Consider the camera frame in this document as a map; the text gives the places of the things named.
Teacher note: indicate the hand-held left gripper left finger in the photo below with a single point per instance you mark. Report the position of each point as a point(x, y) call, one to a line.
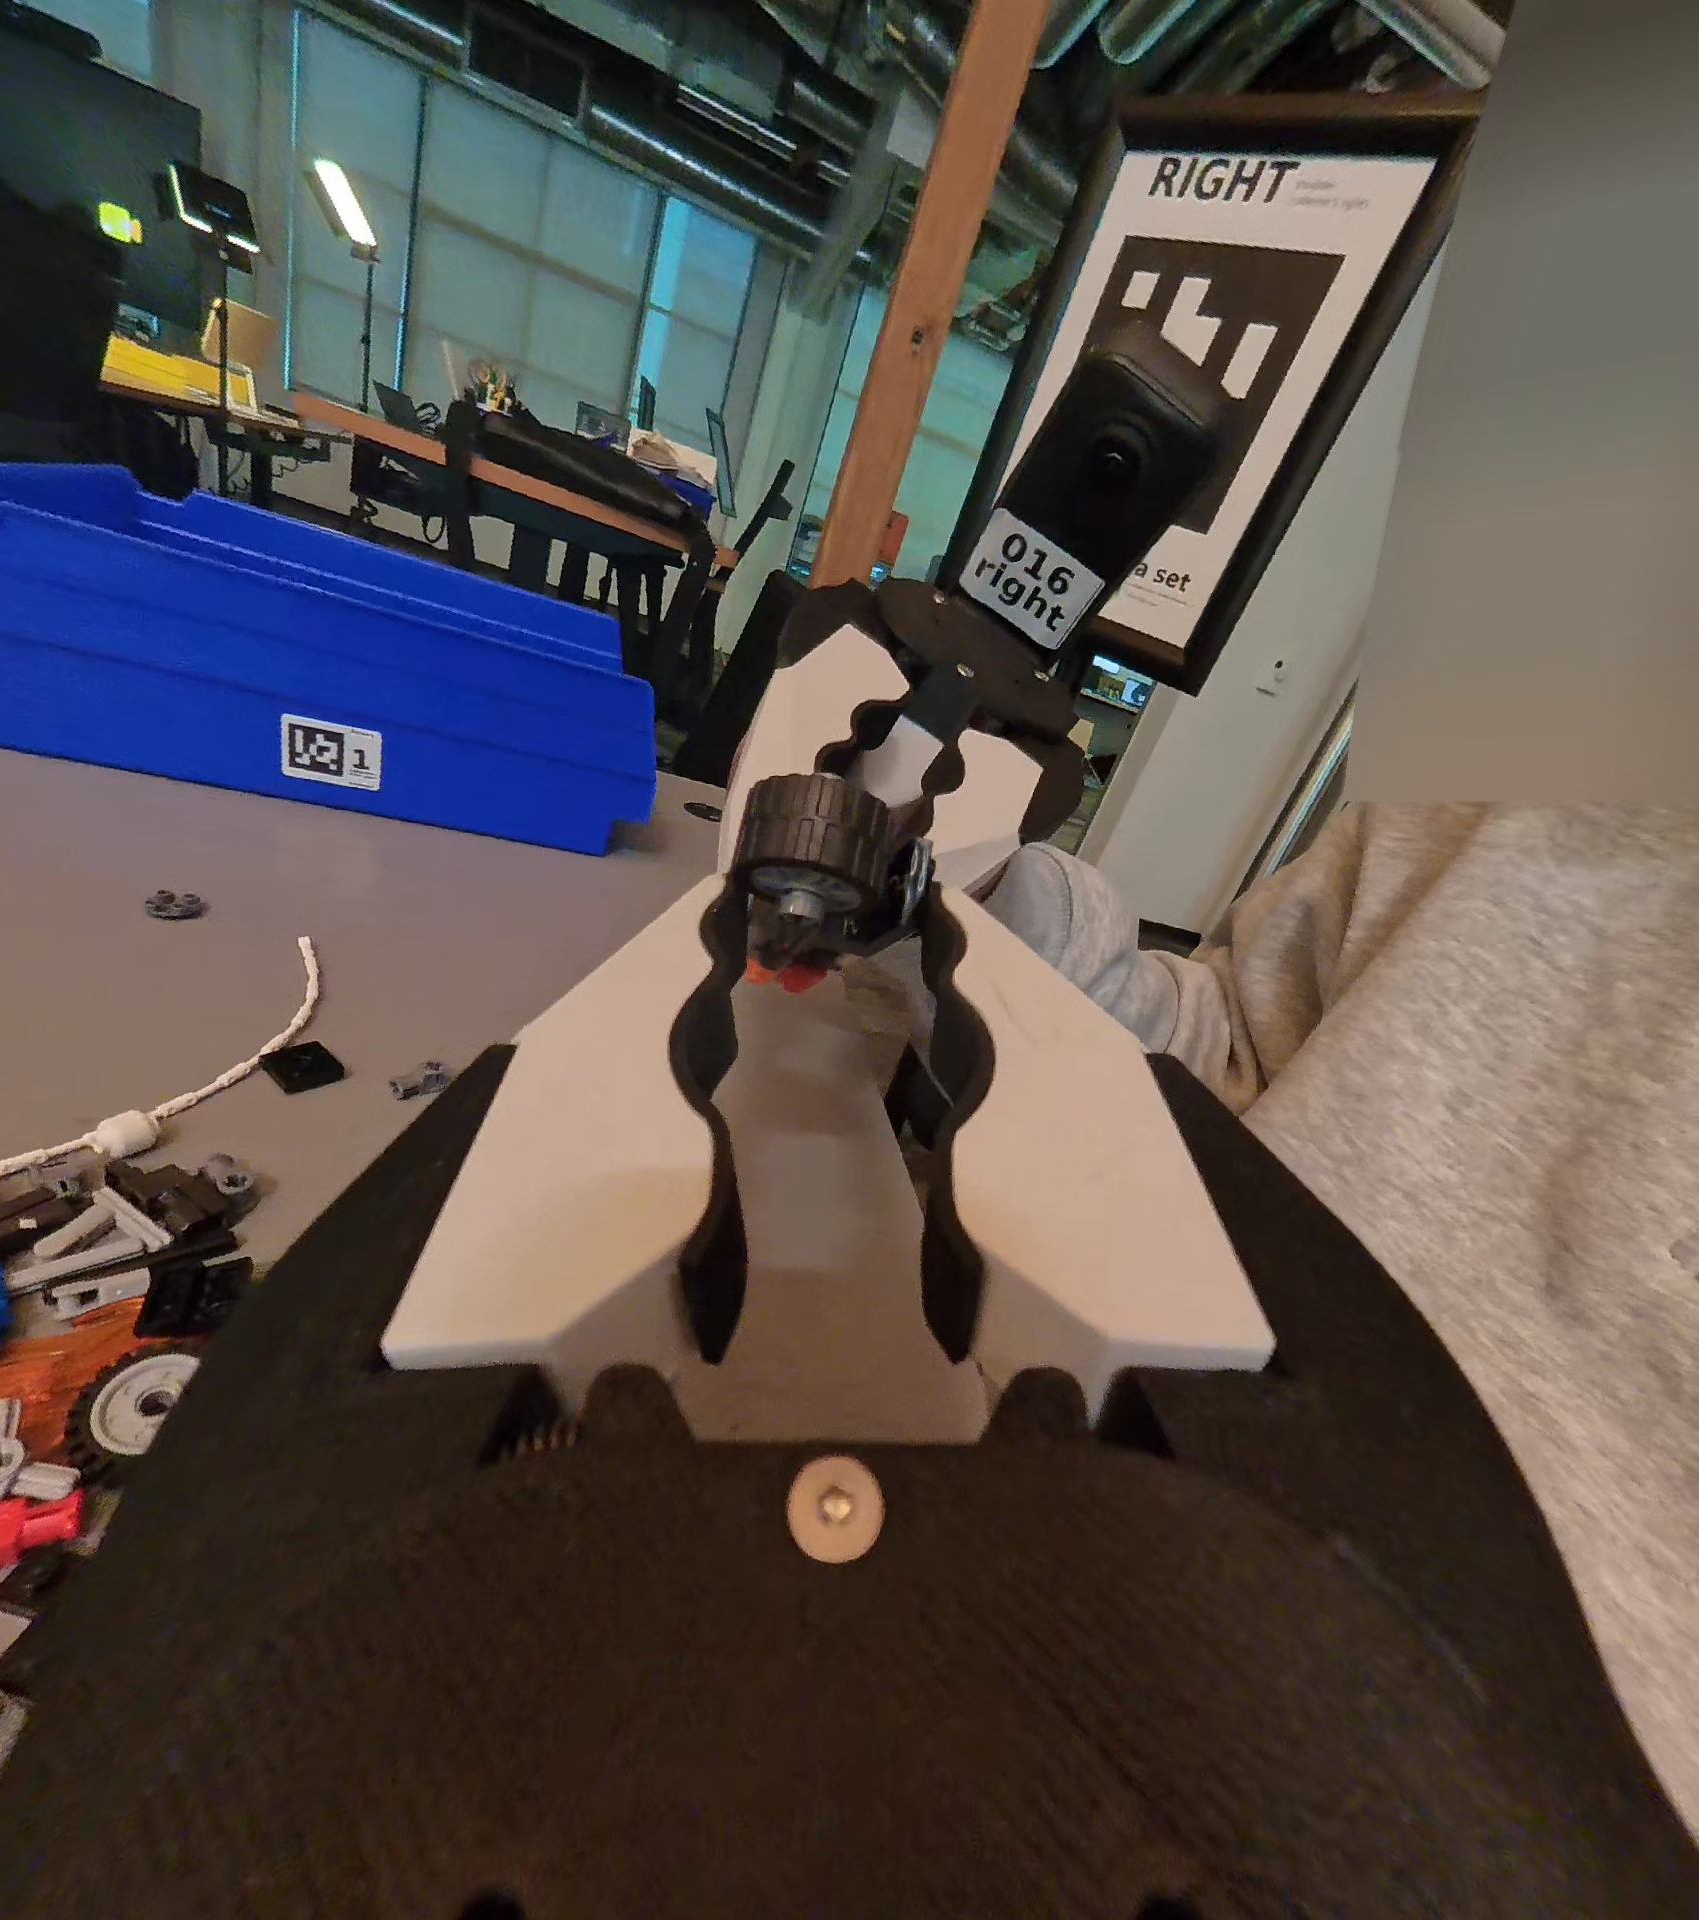
point(562, 1169)

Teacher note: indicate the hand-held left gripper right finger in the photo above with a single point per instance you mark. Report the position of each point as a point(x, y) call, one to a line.
point(1104, 1182)

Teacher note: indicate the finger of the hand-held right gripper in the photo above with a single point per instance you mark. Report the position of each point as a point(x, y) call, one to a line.
point(1006, 809)
point(828, 691)

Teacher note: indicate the lego motorcycle model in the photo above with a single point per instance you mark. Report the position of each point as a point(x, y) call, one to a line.
point(811, 839)

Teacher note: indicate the pile of lego pieces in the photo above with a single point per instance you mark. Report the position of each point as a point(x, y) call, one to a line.
point(25, 1349)

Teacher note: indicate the person's right forearm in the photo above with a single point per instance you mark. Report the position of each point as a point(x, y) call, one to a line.
point(1104, 941)

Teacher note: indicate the small grey lego piece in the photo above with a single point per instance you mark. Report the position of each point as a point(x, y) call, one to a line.
point(419, 1079)

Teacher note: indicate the black lego tile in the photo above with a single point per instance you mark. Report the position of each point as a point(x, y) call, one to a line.
point(299, 1067)

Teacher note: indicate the dark round lego piece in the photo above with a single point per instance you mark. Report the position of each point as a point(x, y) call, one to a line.
point(171, 901)

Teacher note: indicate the black lego wheel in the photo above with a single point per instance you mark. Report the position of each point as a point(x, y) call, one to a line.
point(136, 1413)

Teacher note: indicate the black office chair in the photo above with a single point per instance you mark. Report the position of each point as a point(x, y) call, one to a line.
point(744, 627)

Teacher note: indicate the framed marker sign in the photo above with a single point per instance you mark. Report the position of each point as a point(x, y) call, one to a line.
point(1331, 225)

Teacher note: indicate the background wooden desk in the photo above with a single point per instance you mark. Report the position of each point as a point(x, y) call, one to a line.
point(548, 480)

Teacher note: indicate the blue plastic bin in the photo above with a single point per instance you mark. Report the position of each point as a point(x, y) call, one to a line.
point(262, 660)

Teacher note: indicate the light panel on stand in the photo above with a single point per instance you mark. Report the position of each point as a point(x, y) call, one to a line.
point(342, 199)

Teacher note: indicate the wooden post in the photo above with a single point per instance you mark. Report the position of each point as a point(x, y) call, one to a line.
point(921, 271)

